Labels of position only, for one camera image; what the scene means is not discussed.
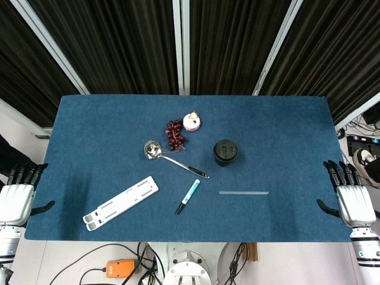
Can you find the dark red grape bunch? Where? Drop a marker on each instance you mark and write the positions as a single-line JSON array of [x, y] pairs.
[[175, 136]]

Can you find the pink toy cake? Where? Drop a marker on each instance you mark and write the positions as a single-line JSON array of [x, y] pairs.
[[191, 122]]

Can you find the black lidded paper cup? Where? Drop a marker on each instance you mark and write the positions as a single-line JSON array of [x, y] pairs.
[[225, 153]]

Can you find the white robot torso base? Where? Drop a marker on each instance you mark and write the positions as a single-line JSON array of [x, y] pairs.
[[187, 267]]

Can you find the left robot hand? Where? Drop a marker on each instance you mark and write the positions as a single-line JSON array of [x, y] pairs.
[[16, 205]]

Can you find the brown wooden block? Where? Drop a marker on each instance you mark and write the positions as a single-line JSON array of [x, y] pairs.
[[251, 252]]

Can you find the clear plastic straw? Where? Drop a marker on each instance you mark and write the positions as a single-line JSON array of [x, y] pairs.
[[243, 192]]

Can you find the white frame post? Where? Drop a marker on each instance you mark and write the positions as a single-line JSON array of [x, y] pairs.
[[276, 44], [181, 44], [17, 115], [359, 111], [49, 41]]

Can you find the dark slatted curtain panel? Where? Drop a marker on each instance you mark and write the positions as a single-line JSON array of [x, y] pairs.
[[231, 44], [20, 68], [335, 44], [112, 44]]

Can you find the green marker black cap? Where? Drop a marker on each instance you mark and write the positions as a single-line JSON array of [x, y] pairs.
[[190, 193]]

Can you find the blue table cloth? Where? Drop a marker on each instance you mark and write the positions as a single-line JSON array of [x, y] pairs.
[[267, 130]]

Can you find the black trouser leg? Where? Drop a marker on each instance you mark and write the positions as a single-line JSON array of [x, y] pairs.
[[374, 172]]

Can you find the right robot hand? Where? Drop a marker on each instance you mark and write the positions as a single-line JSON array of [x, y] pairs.
[[356, 205]]

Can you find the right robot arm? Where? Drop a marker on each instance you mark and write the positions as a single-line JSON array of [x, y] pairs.
[[366, 252]]

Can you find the white sneaker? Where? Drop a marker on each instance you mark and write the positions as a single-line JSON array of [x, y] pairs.
[[360, 158]]

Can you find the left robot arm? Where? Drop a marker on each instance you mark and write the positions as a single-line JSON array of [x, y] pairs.
[[8, 246]]

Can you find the white folding laptop stand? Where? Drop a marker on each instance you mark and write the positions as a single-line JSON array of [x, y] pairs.
[[121, 203]]

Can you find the orange box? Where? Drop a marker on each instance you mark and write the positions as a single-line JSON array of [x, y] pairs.
[[120, 268]]

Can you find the black box coloured buttons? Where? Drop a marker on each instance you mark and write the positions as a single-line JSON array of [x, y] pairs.
[[356, 144]]

